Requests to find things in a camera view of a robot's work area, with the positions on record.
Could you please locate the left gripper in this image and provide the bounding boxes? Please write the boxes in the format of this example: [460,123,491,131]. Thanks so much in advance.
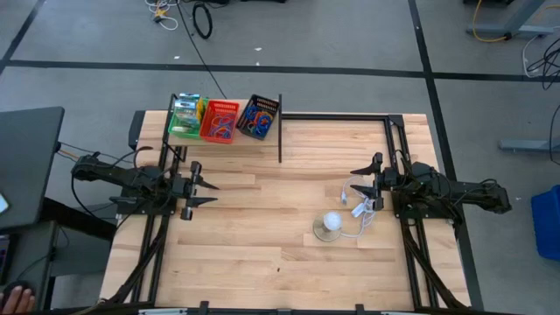
[171,160,221,221]

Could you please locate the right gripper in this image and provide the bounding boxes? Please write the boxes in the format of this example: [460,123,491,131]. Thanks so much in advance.
[349,151,398,213]

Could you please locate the red plastic basket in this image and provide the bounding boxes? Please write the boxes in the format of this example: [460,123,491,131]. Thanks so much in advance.
[199,99,242,145]

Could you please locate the green plastic basket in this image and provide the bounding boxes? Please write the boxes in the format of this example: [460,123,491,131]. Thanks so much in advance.
[167,92,209,141]

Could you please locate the black plastic basket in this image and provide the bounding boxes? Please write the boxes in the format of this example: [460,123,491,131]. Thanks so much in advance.
[235,94,282,142]

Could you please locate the grey desk foot bar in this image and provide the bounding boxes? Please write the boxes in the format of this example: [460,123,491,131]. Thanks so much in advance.
[499,137,560,154]

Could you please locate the black computer desk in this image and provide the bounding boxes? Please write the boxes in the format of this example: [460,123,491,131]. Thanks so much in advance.
[0,106,67,232]

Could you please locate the grey desk leg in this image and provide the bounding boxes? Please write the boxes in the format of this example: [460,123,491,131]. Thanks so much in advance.
[465,0,556,41]

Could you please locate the black box with LED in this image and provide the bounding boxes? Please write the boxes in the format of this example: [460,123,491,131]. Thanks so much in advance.
[127,109,147,151]

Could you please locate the blue plastic bin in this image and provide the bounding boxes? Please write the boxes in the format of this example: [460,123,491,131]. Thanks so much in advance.
[529,183,560,263]

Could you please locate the black computer mouse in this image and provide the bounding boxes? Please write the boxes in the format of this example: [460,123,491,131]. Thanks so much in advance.
[1,279,37,315]

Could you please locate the person's hand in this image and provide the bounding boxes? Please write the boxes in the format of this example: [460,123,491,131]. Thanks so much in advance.
[0,284,37,315]

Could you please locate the white power cord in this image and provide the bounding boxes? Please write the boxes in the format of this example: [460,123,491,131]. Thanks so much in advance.
[339,174,378,240]

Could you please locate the black aluminium rig frame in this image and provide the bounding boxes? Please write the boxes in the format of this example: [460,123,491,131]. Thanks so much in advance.
[99,111,473,315]

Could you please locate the wooden shelf riser black frame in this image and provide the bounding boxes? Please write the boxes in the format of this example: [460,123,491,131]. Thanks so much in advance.
[157,92,284,164]

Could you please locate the black hanging cable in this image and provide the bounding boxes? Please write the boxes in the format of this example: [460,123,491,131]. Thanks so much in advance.
[174,0,228,100]

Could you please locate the yellow and black cables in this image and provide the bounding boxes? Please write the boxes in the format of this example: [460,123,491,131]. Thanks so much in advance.
[58,142,132,165]

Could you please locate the black coiled cable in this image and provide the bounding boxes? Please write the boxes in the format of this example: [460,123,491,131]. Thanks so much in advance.
[192,2,214,40]

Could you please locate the yellow floor cable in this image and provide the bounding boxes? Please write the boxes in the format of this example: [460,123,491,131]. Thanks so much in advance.
[471,0,509,44]

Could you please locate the black and white cable bundle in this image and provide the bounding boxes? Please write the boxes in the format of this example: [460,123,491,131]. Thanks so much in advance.
[521,33,560,92]

